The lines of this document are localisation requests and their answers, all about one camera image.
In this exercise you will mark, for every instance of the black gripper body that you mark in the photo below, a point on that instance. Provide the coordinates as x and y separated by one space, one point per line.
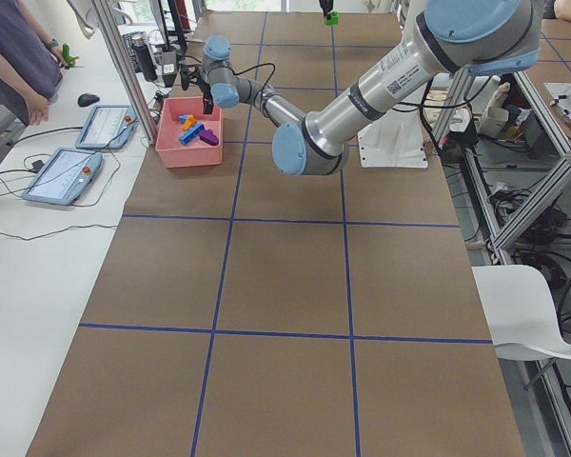
205 91

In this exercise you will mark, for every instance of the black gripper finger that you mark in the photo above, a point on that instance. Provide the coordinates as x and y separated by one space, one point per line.
327 7
208 105

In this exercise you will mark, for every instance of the green block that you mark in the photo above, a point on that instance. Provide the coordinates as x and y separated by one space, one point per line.
332 19

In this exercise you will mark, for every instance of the orange block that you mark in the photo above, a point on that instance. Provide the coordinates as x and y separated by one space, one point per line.
189 123

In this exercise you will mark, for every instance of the purple block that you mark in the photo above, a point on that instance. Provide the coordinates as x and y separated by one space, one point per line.
209 137

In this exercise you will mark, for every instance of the long blue block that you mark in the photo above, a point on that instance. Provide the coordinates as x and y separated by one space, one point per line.
187 137

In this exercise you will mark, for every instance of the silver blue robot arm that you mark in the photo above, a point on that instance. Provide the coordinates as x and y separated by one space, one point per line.
486 37

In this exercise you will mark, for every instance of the pink plastic box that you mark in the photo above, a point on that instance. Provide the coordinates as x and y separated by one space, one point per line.
197 154

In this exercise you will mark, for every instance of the person's bare hand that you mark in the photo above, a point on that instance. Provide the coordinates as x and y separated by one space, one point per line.
38 108

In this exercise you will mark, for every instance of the upper teach pendant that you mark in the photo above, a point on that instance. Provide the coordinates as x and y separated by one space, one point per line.
107 127

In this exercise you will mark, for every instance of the teach pendant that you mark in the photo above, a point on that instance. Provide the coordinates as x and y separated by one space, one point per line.
64 177
107 127

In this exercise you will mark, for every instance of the black computer mouse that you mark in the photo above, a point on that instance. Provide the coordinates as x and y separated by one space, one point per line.
87 99

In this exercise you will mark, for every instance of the green toy figure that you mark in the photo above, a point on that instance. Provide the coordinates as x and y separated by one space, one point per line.
70 59

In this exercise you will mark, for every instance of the lower teach pendant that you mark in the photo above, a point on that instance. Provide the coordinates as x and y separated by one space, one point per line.
64 177

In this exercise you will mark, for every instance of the person in purple shirt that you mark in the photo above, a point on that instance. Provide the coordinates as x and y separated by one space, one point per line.
30 60

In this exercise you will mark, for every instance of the white plastic chair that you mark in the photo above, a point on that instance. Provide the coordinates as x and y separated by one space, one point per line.
520 313

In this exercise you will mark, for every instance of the aluminium frame post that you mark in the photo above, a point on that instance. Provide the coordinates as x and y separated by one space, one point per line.
124 68

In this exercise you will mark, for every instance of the white camera stand base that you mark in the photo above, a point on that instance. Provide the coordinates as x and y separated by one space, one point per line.
396 139

